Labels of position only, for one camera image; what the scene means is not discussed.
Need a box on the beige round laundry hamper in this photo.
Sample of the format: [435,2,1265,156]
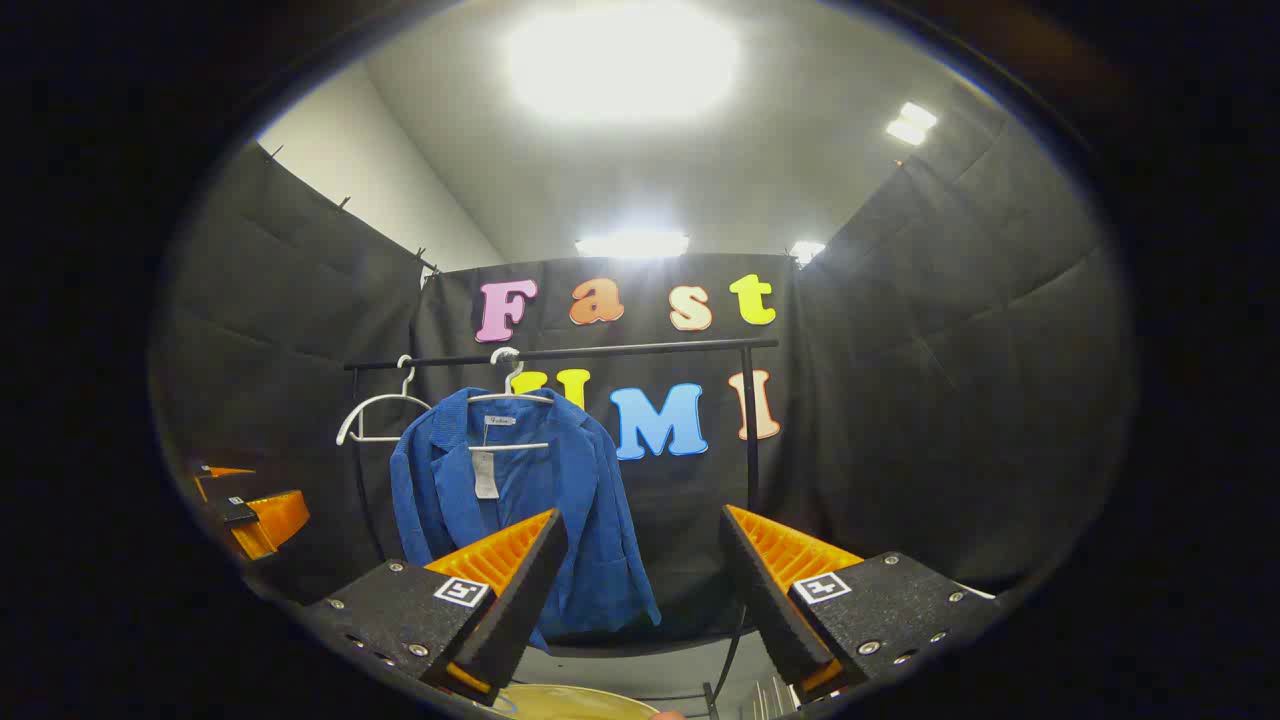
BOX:
[490,684,663,720]

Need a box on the black metal clothes rack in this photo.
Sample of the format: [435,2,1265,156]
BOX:
[343,337,781,720]

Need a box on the blue corduroy jacket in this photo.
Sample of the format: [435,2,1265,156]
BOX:
[390,387,663,651]

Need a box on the large ceiling light panel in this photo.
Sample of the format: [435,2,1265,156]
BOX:
[505,5,741,121]

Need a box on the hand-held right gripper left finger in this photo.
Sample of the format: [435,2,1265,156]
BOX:
[300,508,569,707]

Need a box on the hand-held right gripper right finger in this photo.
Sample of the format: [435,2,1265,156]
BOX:
[720,505,1001,706]

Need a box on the white slatted basket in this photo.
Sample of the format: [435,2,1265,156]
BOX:
[745,675,801,720]

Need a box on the black backdrop cloth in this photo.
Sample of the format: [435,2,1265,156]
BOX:
[150,95,1136,641]

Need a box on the white clothes hanger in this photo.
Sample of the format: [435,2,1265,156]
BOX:
[466,346,554,453]
[336,355,433,447]

